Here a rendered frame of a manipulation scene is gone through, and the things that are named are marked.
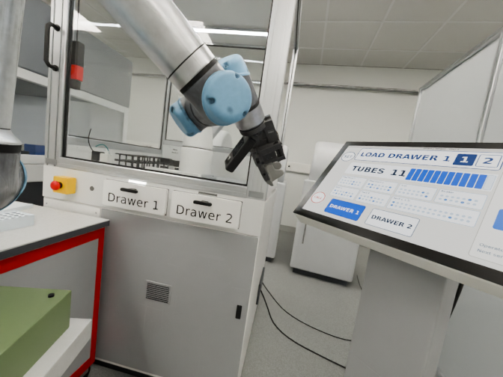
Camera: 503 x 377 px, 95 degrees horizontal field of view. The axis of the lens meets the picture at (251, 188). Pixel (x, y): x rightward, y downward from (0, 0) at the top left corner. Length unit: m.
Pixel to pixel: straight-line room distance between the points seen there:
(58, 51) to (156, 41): 1.05
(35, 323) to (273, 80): 0.88
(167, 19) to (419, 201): 0.55
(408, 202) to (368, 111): 3.65
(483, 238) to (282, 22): 0.86
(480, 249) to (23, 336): 0.68
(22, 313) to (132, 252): 0.71
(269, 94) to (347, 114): 3.27
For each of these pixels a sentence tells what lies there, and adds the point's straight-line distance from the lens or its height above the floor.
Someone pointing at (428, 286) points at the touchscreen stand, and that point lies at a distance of 0.65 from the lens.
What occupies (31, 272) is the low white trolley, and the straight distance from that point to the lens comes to 1.02.
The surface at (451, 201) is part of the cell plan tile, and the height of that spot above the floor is 1.07.
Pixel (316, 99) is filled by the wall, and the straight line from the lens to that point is 4.16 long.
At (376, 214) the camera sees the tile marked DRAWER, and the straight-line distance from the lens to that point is 0.59.
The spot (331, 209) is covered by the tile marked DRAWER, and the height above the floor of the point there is 0.99.
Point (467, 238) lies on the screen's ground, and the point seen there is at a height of 1.01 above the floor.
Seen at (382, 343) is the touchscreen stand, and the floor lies 0.70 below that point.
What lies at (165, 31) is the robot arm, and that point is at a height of 1.23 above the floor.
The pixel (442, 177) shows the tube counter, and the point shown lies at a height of 1.11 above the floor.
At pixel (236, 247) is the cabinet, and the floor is 0.74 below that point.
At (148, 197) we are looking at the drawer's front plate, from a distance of 1.05.
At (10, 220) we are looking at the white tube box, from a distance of 1.08.
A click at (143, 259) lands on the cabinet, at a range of 1.15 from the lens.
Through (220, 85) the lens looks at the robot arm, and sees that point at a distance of 0.36.
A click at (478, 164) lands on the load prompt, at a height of 1.15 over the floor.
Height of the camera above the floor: 1.08
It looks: 6 degrees down
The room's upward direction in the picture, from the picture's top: 8 degrees clockwise
